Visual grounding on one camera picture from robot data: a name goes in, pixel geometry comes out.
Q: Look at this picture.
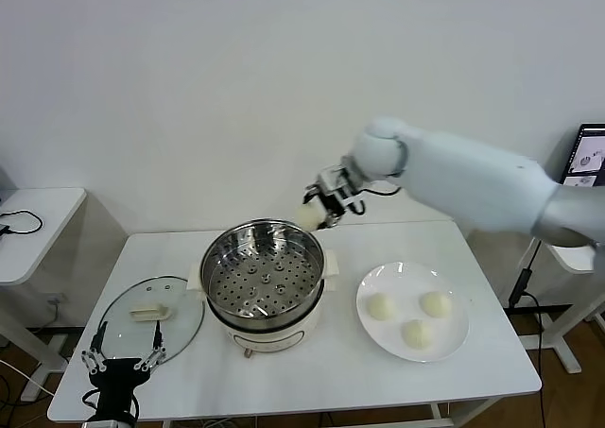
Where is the grey open laptop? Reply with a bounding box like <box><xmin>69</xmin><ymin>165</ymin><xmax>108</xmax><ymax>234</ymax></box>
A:
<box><xmin>562</xmin><ymin>124</ymin><xmax>605</xmax><ymax>188</ymax></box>

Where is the white steamed baozi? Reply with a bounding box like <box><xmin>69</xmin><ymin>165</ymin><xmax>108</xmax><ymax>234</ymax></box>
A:
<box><xmin>295</xmin><ymin>202</ymin><xmax>327</xmax><ymax>233</ymax></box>
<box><xmin>366</xmin><ymin>293</ymin><xmax>397</xmax><ymax>321</ymax></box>
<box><xmin>399</xmin><ymin>319</ymin><xmax>434</xmax><ymax>352</ymax></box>
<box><xmin>419</xmin><ymin>290</ymin><xmax>454</xmax><ymax>319</ymax></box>

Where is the round white plate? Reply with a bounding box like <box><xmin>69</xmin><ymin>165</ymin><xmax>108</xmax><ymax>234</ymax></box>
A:
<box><xmin>355</xmin><ymin>261</ymin><xmax>472</xmax><ymax>364</ymax></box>

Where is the white side table with cable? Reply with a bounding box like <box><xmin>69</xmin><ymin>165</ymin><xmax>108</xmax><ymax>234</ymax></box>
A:
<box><xmin>0</xmin><ymin>187</ymin><xmax>89</xmax><ymax>403</ymax></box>

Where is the white floor cable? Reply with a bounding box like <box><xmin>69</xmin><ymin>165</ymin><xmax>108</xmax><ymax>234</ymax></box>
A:
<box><xmin>0</xmin><ymin>359</ymin><xmax>58</xmax><ymax>396</ymax></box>

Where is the white side table with laptop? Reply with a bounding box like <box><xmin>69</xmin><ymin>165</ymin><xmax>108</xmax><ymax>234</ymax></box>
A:
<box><xmin>505</xmin><ymin>238</ymin><xmax>605</xmax><ymax>375</ymax></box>

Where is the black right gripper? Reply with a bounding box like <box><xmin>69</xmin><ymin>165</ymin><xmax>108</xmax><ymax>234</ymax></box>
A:
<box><xmin>302</xmin><ymin>165</ymin><xmax>366</xmax><ymax>231</ymax></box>

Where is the stainless steel steamer basket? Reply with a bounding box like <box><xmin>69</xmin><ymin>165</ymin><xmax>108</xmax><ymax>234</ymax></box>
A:
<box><xmin>187</xmin><ymin>218</ymin><xmax>341</xmax><ymax>323</ymax></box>

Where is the black cable with adapter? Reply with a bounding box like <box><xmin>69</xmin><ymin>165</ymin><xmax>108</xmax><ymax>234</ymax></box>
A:
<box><xmin>508</xmin><ymin>241</ymin><xmax>545</xmax><ymax>353</ymax></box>

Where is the round glass pot lid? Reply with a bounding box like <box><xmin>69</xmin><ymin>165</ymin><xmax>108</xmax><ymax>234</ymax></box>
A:
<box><xmin>96</xmin><ymin>275</ymin><xmax>207</xmax><ymax>372</ymax></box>

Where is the black looped cable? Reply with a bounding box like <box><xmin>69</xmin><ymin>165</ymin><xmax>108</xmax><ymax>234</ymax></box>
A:
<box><xmin>0</xmin><ymin>210</ymin><xmax>43</xmax><ymax>238</ymax></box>

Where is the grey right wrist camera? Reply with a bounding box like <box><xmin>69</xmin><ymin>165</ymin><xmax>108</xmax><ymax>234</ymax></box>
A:
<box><xmin>317</xmin><ymin>167</ymin><xmax>349</xmax><ymax>193</ymax></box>

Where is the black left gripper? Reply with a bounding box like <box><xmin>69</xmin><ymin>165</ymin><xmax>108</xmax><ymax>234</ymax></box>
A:
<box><xmin>80</xmin><ymin>320</ymin><xmax>167</xmax><ymax>418</ymax></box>

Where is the cream electric cooker pot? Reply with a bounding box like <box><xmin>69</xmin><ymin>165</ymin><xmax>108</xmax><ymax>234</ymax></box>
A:
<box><xmin>206</xmin><ymin>276</ymin><xmax>341</xmax><ymax>359</ymax></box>

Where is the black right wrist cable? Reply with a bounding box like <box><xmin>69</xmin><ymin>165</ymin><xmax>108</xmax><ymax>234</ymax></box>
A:
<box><xmin>349</xmin><ymin>184</ymin><xmax>404</xmax><ymax>214</ymax></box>

